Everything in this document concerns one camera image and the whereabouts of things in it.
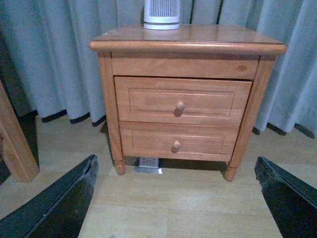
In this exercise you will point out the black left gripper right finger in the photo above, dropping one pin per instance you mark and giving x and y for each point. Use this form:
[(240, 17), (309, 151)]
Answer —
[(291, 201)]

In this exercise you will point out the drawer wooden knob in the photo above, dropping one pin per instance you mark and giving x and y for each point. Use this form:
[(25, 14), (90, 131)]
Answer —
[(179, 109), (176, 146)]

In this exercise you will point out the lower drawer wooden knob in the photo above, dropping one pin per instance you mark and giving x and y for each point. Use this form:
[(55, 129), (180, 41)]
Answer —
[(176, 146)]

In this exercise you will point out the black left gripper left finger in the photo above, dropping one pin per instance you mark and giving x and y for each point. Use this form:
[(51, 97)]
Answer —
[(59, 210)]

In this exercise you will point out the grey curtain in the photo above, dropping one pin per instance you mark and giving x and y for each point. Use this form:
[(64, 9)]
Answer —
[(44, 52)]

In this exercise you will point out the silver floor power socket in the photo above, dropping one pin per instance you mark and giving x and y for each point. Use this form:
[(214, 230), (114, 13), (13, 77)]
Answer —
[(148, 165)]

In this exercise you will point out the wooden nightstand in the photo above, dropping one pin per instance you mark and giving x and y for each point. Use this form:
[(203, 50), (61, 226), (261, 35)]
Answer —
[(219, 52)]

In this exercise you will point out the upper drawer wooden knob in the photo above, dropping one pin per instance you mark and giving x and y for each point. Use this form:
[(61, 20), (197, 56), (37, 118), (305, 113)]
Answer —
[(179, 109)]

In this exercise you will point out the white air purifier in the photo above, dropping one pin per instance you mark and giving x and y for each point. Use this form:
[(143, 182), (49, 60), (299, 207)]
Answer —
[(161, 14)]

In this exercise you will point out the wooden bed frame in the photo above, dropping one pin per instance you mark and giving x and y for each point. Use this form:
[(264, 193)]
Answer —
[(16, 152)]

